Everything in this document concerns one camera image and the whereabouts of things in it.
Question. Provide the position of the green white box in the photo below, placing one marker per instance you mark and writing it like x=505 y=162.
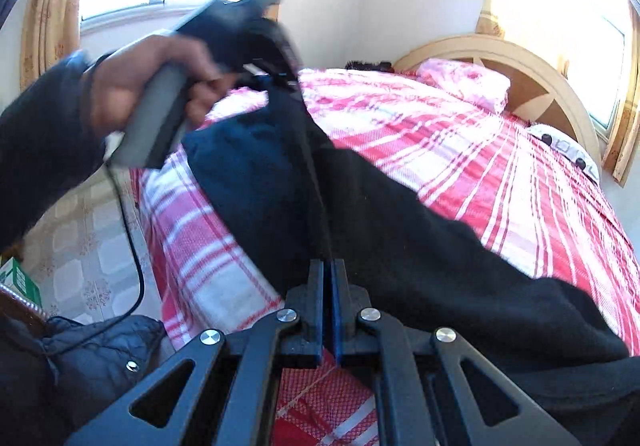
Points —
x=14 y=278

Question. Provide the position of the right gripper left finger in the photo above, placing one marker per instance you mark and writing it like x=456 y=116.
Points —
x=220 y=389

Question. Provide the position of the pink floral pillow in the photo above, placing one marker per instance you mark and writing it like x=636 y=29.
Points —
x=469 y=82

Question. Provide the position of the window behind headboard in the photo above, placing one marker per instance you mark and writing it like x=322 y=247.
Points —
x=600 y=64

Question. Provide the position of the black item beside bed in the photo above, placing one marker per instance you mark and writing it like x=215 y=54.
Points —
x=382 y=66

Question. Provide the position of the person's left forearm dark sleeve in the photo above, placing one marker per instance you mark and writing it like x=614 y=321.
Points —
x=47 y=146

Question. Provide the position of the person's left hand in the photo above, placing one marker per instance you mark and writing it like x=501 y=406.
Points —
x=118 y=82

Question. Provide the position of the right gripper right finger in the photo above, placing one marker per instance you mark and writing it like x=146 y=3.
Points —
x=430 y=388

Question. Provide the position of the white patterned pillow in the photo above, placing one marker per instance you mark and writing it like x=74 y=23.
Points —
x=568 y=148

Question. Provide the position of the black pants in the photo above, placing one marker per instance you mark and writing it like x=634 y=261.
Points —
x=288 y=194

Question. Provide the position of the yellow curtain right of headboard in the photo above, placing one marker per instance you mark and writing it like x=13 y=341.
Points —
x=624 y=137

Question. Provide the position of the cream wooden headboard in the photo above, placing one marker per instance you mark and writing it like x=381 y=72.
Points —
x=538 y=92

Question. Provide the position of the yellow side window curtain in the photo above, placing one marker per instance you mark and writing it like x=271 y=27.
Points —
x=51 y=31

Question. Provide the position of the dark quilted jacket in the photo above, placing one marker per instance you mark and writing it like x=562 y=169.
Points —
x=51 y=386

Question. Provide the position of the red plaid bedsheet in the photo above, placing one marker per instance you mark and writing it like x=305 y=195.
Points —
x=523 y=200

